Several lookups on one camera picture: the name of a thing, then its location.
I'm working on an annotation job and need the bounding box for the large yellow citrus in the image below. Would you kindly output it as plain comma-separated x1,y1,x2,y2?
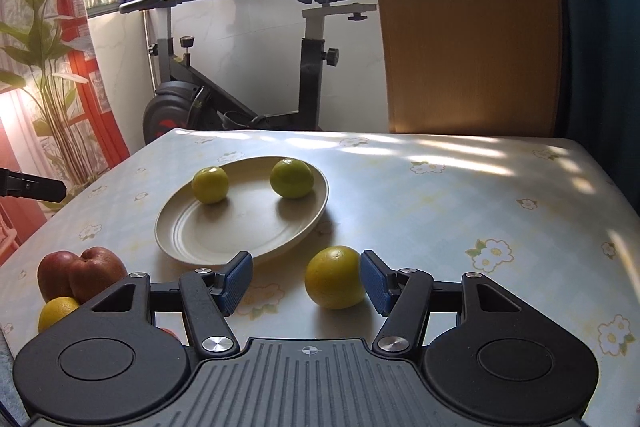
305,245,368,311

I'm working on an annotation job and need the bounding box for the black exercise bike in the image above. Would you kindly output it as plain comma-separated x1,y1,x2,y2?
107,0,377,145

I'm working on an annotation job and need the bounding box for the printed leaf curtain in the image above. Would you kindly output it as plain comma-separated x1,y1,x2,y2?
0,0,132,265

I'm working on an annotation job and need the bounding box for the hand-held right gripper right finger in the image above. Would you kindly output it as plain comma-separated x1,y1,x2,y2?
360,249,531,355

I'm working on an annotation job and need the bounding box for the grey fluffy rug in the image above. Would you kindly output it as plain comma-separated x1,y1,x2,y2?
0,332,31,427

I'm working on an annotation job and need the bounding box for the beige round plate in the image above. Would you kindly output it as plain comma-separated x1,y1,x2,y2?
154,156,330,267

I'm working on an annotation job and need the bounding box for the red apple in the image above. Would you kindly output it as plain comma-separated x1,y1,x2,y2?
69,247,128,303
37,251,81,303

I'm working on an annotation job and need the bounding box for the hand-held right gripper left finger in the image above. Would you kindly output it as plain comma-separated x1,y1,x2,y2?
82,251,253,356

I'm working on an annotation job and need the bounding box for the yellow lemon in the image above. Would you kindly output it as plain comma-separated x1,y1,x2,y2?
38,297,81,334

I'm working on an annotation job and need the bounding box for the green citrus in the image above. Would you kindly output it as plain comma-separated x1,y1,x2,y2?
191,166,230,205
270,158,315,199

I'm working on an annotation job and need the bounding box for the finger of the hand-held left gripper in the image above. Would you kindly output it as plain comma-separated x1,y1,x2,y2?
0,168,67,202

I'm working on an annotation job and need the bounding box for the dark blue cloth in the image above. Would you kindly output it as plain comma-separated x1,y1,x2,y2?
545,0,640,202

